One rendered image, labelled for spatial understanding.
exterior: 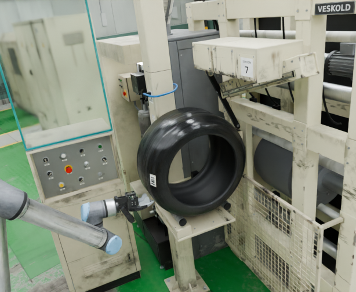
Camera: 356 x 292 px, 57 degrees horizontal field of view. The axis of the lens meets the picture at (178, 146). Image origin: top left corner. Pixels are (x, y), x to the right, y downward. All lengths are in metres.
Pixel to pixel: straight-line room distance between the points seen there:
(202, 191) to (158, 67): 0.78
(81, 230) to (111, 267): 1.23
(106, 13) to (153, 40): 10.18
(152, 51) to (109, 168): 0.91
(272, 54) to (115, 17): 10.86
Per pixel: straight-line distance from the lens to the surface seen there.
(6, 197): 1.35
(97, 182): 2.38
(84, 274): 2.70
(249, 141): 2.24
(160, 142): 1.59
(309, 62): 1.49
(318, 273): 1.81
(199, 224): 1.97
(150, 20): 1.87
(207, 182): 2.06
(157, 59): 1.89
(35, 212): 1.40
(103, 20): 11.87
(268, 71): 1.48
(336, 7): 1.55
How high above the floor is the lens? 1.96
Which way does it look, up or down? 22 degrees down
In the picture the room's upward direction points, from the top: 7 degrees counter-clockwise
